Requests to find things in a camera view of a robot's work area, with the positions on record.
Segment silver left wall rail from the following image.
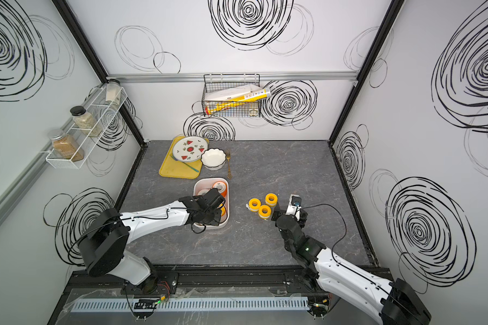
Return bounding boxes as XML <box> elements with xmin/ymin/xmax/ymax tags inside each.
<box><xmin>0</xmin><ymin>131</ymin><xmax>52</xmax><ymax>227</ymax></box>

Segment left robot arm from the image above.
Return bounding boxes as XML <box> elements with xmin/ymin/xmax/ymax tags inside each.
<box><xmin>77</xmin><ymin>188</ymin><xmax>226</xmax><ymax>294</ymax></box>

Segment black vertical frame post right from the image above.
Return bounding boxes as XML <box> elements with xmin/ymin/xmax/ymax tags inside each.
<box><xmin>329</xmin><ymin>0</ymin><xmax>405</xmax><ymax>146</ymax></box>

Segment spice jar black lid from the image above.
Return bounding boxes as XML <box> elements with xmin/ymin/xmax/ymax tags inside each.
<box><xmin>70</xmin><ymin>106</ymin><xmax>102</xmax><ymax>138</ymax></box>

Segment gold ornate fork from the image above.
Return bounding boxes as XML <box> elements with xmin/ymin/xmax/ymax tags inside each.
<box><xmin>225</xmin><ymin>150</ymin><xmax>233</xmax><ymax>180</ymax></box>

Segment white slotted cable duct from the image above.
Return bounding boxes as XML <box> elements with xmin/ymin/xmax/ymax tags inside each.
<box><xmin>70</xmin><ymin>297</ymin><xmax>310</xmax><ymax>313</ymax></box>

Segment watermelon pattern plate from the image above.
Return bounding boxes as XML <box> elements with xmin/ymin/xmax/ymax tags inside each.
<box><xmin>172</xmin><ymin>136</ymin><xmax>208</xmax><ymax>163</ymax></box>

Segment white wire spice rack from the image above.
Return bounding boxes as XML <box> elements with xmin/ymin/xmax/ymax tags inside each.
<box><xmin>46</xmin><ymin>82</ymin><xmax>130</xmax><ymax>177</ymax></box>

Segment white scalloped bowl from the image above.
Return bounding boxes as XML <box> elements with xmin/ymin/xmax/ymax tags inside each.
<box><xmin>201</xmin><ymin>148</ymin><xmax>226</xmax><ymax>171</ymax></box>

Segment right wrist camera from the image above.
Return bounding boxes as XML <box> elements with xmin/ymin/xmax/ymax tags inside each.
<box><xmin>286</xmin><ymin>194</ymin><xmax>302</xmax><ymax>216</ymax></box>

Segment iridescent blue-green fork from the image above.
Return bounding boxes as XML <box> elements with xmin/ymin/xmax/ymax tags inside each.
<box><xmin>170</xmin><ymin>153</ymin><xmax>201</xmax><ymax>173</ymax></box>

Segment spice jar brown contents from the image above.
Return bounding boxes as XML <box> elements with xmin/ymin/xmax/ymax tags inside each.
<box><xmin>47</xmin><ymin>129</ymin><xmax>85</xmax><ymax>162</ymax></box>

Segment black vertical frame post left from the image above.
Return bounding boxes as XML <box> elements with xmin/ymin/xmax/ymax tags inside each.
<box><xmin>52</xmin><ymin>0</ymin><xmax>147</xmax><ymax>148</ymax></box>

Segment yellow tape roll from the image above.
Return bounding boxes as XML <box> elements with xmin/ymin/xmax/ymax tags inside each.
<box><xmin>265</xmin><ymin>193</ymin><xmax>278</xmax><ymax>207</ymax></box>
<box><xmin>247</xmin><ymin>198</ymin><xmax>262</xmax><ymax>212</ymax></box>

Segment white plastic storage box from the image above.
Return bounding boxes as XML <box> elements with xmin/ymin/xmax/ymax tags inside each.
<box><xmin>193</xmin><ymin>177</ymin><xmax>230</xmax><ymax>230</ymax></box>

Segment black wire wall basket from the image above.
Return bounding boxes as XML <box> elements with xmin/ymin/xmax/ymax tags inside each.
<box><xmin>201</xmin><ymin>73</ymin><xmax>260</xmax><ymax>117</ymax></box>

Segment yellow plastic tray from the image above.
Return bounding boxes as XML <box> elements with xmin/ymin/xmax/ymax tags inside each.
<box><xmin>159</xmin><ymin>136</ymin><xmax>203</xmax><ymax>180</ymax></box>

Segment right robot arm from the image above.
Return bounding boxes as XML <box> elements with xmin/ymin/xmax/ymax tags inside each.
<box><xmin>272</xmin><ymin>207</ymin><xmax>432</xmax><ymax>324</ymax></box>

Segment silver horizontal wall rail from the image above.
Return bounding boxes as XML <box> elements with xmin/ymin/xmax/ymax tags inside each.
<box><xmin>107</xmin><ymin>70</ymin><xmax>359</xmax><ymax>83</ymax></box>

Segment black vertical frame post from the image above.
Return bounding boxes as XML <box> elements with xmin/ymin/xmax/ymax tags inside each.
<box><xmin>329</xmin><ymin>0</ymin><xmax>405</xmax><ymax>146</ymax></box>
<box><xmin>52</xmin><ymin>0</ymin><xmax>147</xmax><ymax>148</ymax></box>

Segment spice jar far white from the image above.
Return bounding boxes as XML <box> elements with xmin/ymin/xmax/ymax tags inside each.
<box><xmin>105</xmin><ymin>79</ymin><xmax>121</xmax><ymax>105</ymax></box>

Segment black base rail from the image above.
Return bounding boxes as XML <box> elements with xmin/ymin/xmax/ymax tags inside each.
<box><xmin>66</xmin><ymin>265</ymin><xmax>322</xmax><ymax>295</ymax></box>

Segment yellow white foil box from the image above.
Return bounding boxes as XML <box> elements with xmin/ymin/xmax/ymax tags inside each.
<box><xmin>202</xmin><ymin>84</ymin><xmax>271</xmax><ymax>117</ymax></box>

